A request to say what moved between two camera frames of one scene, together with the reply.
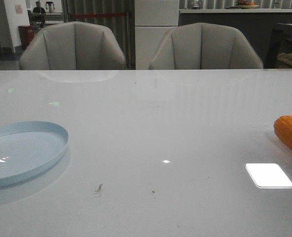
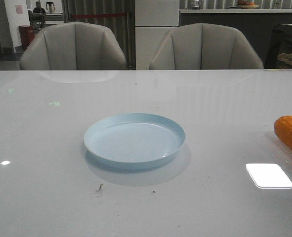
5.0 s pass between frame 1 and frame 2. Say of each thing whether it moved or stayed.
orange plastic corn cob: stayed
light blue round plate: moved
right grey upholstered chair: stayed
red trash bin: stayed
